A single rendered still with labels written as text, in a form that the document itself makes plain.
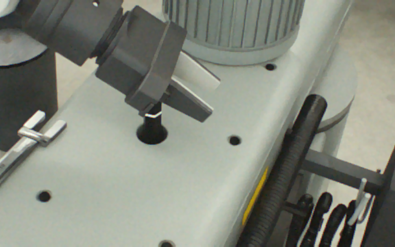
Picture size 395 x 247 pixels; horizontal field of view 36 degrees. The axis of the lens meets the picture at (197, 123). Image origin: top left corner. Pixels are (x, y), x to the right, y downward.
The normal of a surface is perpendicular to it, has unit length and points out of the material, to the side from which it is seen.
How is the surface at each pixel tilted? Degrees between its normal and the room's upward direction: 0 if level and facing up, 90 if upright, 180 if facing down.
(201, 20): 90
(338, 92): 0
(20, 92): 94
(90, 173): 0
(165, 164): 0
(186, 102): 90
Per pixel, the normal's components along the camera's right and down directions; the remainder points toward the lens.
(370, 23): 0.06, -0.70
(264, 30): 0.40, 0.66
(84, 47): -0.11, 0.61
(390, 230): -0.40, 0.63
